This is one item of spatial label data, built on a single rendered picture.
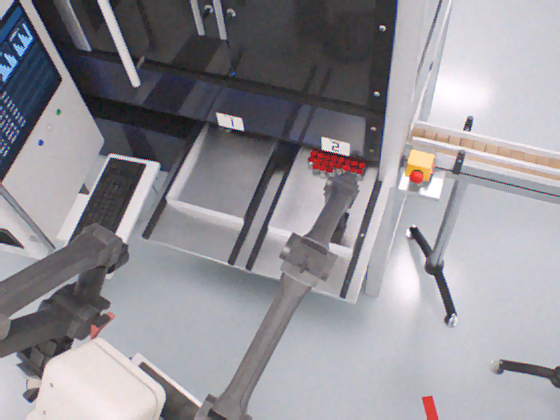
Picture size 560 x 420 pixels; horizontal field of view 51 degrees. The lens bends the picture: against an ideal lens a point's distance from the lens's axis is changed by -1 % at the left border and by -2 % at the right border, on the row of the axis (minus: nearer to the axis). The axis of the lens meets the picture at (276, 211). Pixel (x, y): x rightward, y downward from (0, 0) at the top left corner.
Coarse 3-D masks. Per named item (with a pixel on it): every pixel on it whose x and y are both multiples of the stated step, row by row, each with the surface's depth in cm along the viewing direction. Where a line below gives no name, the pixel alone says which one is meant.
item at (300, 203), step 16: (304, 160) 192; (304, 176) 189; (368, 176) 187; (288, 192) 187; (304, 192) 186; (320, 192) 186; (368, 192) 184; (288, 208) 184; (304, 208) 183; (320, 208) 183; (352, 208) 182; (272, 224) 181; (288, 224) 181; (304, 224) 180; (352, 224) 179; (352, 240) 176
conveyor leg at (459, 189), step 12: (456, 180) 197; (456, 192) 200; (456, 204) 206; (444, 216) 217; (456, 216) 214; (444, 228) 222; (444, 240) 229; (432, 252) 243; (444, 252) 239; (432, 264) 249
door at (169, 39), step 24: (72, 0) 163; (96, 0) 160; (120, 0) 157; (144, 0) 154; (168, 0) 151; (96, 24) 169; (120, 24) 165; (144, 24) 162; (168, 24) 158; (192, 24) 155; (216, 24) 152; (96, 48) 178; (144, 48) 171; (168, 48) 167; (192, 48) 163; (216, 48) 160; (216, 72) 169
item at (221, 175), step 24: (216, 144) 199; (240, 144) 198; (264, 144) 197; (192, 168) 194; (216, 168) 194; (240, 168) 193; (264, 168) 188; (168, 192) 186; (192, 192) 190; (216, 192) 189; (240, 192) 188; (216, 216) 184; (240, 216) 184
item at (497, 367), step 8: (496, 360) 241; (504, 360) 234; (496, 368) 239; (504, 368) 233; (512, 368) 231; (520, 368) 230; (528, 368) 228; (536, 368) 227; (544, 368) 226; (544, 376) 226; (552, 376) 224; (552, 384) 226
